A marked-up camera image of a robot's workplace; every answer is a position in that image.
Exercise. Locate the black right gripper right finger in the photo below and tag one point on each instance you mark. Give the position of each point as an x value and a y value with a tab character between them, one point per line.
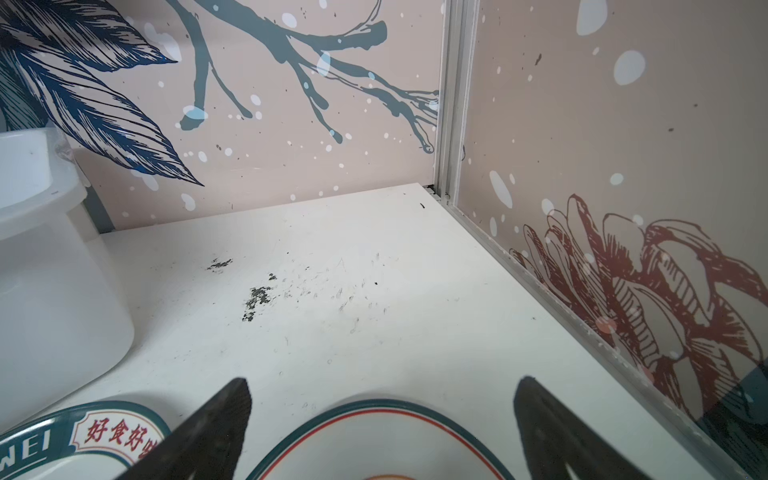
559	445

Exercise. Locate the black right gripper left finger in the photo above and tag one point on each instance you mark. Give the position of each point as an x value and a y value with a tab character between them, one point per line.
207	445

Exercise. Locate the white plastic bin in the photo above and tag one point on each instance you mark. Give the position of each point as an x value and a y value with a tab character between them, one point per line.
64	318

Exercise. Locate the green rimmed white plate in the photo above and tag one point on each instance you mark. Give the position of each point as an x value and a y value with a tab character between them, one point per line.
97	440

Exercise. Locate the orange sunburst white plate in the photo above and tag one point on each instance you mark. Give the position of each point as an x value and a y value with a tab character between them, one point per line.
380	439

